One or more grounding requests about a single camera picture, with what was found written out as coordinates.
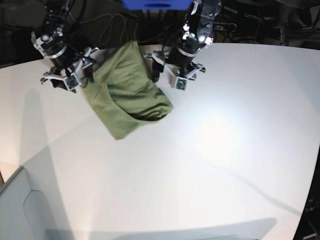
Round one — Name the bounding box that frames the green T-shirt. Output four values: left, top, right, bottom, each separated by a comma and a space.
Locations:
81, 40, 174, 140

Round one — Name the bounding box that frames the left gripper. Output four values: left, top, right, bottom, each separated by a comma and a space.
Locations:
144, 47, 206, 83

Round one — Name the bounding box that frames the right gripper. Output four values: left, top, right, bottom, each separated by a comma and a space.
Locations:
40, 46, 99, 93

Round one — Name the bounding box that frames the blue box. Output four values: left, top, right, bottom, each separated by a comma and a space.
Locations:
122, 0, 193, 10

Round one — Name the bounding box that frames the black power strip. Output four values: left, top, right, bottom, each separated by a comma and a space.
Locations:
213, 22, 237, 32

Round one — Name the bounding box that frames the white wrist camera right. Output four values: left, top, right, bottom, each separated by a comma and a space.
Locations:
63, 75, 80, 92

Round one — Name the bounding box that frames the grey looped cable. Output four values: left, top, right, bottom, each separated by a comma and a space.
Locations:
98, 11, 173, 46

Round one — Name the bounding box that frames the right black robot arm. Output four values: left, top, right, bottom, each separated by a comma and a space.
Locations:
31, 0, 99, 93

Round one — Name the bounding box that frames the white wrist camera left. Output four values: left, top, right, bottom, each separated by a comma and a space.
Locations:
171, 76, 188, 91

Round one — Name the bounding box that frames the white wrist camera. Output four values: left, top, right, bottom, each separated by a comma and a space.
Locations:
63, 75, 80, 92
171, 76, 188, 91

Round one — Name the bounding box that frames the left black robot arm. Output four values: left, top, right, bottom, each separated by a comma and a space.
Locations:
146, 0, 222, 84

